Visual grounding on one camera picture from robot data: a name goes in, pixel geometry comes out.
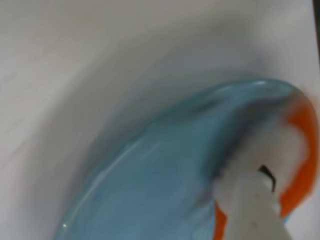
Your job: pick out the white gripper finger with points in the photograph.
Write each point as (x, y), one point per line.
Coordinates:
(252, 212)

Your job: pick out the blue round dish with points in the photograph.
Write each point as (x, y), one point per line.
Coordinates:
(150, 187)

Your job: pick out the orange salmon sushi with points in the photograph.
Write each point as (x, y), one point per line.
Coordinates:
(302, 140)

